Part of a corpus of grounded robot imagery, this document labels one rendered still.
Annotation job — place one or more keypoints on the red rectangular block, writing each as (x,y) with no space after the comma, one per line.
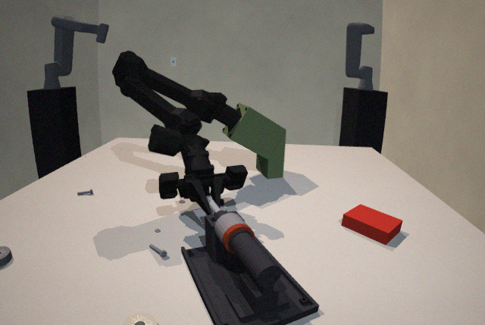
(372,224)

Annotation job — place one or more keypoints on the red-brown ring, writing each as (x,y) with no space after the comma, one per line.
(230,231)

